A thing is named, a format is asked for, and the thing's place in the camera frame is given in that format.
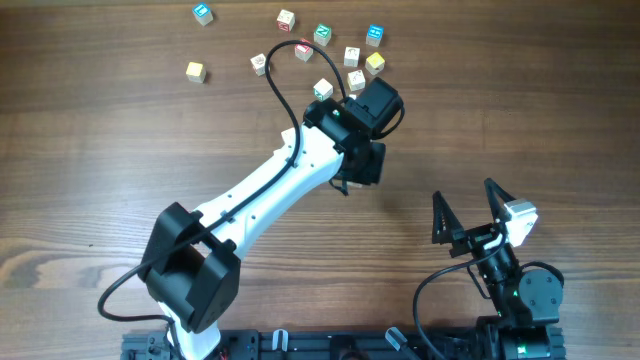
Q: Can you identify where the blue-top block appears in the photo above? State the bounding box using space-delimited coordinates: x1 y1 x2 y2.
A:
192 3 213 26
365 24 384 47

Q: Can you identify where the yellow-top block number 3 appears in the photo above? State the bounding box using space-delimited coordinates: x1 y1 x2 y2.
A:
186 62 207 83

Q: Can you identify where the red M block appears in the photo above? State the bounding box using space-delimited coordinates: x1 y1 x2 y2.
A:
276 9 296 32

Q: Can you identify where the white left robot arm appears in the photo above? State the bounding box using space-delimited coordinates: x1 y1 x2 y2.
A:
139 77 404 359

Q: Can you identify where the blue Z block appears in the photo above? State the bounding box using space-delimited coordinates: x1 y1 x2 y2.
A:
344 47 360 67

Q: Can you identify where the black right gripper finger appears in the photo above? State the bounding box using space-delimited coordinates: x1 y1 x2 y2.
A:
484 178 515 222
432 191 465 244

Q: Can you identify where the yellow W block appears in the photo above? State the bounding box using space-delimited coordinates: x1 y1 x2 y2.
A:
347 70 366 91

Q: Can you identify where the red I block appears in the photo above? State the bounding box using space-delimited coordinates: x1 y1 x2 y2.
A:
294 39 314 62

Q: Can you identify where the green N block number 8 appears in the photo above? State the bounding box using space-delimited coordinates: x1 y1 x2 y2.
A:
313 78 334 101

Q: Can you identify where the green N top block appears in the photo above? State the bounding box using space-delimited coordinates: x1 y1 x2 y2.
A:
314 23 332 46

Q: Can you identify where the yellow-top block right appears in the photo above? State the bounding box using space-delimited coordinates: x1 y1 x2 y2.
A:
365 52 386 75

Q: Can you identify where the green V block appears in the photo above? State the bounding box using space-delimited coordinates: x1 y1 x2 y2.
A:
281 128 297 147

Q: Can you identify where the blue-top block right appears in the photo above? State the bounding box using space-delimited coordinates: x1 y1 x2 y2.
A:
365 24 384 47

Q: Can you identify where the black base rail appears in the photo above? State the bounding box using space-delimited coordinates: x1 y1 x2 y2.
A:
119 327 569 360

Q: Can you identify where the blue-top block far left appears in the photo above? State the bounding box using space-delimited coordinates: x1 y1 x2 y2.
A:
192 3 213 26

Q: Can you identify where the red shell block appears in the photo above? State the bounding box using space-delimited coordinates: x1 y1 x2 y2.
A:
250 53 269 76

